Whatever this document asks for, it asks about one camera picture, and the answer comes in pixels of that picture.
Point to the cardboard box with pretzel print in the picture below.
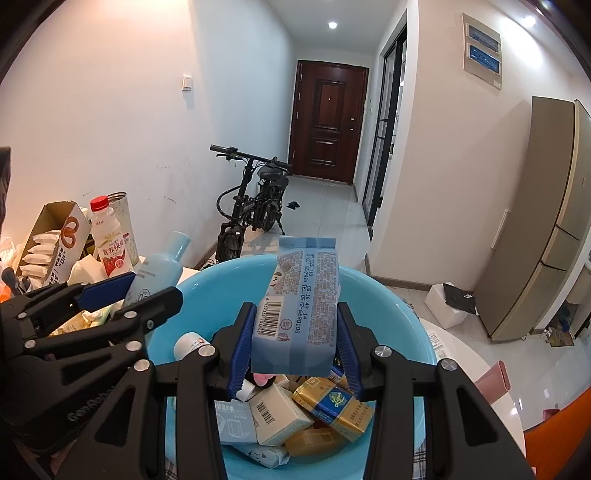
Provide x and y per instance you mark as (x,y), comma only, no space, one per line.
(69,240)

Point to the floral tin canister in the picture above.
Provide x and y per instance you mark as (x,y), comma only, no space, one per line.
(127,217)

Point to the dark red entrance door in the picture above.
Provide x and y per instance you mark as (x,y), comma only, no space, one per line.
(328,122)

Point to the pink cup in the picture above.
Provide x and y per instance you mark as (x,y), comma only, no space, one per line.
(494,381)

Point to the amber box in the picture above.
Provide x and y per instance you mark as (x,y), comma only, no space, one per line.
(314,441)

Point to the white box with barcode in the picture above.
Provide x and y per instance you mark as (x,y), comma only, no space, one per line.
(277,417)

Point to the patterned white tissue pack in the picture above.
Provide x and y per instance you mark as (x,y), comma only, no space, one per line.
(263,454)

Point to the beige refrigerator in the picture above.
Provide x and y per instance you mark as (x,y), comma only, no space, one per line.
(540,221)

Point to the white lotion bottle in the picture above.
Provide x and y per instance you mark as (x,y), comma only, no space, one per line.
(189,345)

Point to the grey wall panel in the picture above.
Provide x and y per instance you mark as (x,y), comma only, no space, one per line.
(482,50)

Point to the makeup brush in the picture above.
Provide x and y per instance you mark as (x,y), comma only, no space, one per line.
(11,279)

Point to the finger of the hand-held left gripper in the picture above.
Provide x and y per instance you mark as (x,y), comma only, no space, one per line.
(147,307)
(106,288)

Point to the black bicycle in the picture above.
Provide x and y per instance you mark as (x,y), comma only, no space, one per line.
(258,203)

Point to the pink sponge puff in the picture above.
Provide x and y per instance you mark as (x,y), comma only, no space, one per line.
(264,378)

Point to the black framed glass door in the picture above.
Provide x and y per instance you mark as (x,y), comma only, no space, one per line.
(385,129)

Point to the row of white packets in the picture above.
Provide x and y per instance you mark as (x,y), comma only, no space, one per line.
(39,254)

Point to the blue plastic basin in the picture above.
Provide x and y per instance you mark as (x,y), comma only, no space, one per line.
(397,314)

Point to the white foam box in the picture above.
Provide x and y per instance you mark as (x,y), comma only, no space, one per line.
(438,309)

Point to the white light switch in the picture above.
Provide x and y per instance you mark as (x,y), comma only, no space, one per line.
(187,82)

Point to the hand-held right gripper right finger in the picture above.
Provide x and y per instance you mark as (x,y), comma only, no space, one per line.
(347,357)

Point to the white printed paper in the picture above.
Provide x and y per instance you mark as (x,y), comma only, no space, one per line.
(438,344)

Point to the strawberry milk bottle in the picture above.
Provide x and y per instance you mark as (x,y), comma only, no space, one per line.
(111,244)

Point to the blue tissue packet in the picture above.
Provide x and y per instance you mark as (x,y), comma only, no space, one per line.
(295,314)

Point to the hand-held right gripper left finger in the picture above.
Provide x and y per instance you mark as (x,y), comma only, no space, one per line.
(241,355)

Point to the gold and blue box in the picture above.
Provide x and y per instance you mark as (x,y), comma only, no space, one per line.
(332,406)

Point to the light blue lotion bottle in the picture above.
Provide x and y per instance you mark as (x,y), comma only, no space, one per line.
(154,272)

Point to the black cloth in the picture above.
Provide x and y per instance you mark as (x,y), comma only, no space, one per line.
(461,297)

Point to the light blue box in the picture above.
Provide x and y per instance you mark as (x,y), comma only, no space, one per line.
(233,422)

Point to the white wall cover plate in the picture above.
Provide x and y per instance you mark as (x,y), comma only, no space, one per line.
(503,230)

